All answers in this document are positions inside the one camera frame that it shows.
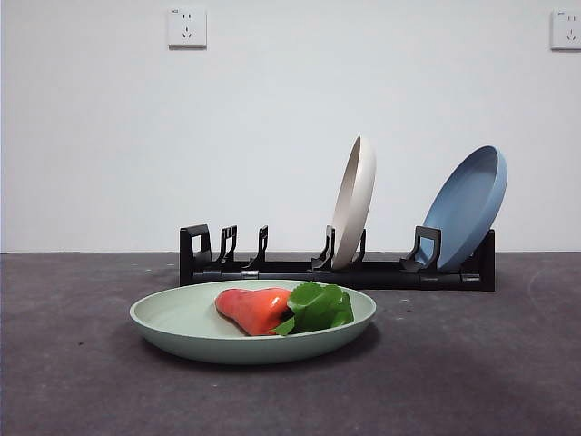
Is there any orange carrot with green leaves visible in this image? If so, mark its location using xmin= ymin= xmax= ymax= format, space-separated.
xmin=214 ymin=282 xmax=355 ymax=337

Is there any green plate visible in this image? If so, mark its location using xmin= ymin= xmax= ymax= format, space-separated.
xmin=129 ymin=279 xmax=378 ymax=365

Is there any beige plate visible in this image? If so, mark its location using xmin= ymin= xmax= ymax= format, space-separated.
xmin=330 ymin=134 xmax=378 ymax=270

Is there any black plate rack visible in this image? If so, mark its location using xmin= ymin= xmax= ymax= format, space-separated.
xmin=179 ymin=223 xmax=497 ymax=292

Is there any blue plate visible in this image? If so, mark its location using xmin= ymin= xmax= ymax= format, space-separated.
xmin=421 ymin=144 xmax=508 ymax=273

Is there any white wall socket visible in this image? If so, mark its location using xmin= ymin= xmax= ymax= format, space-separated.
xmin=549 ymin=9 xmax=581 ymax=51
xmin=167 ymin=6 xmax=209 ymax=50

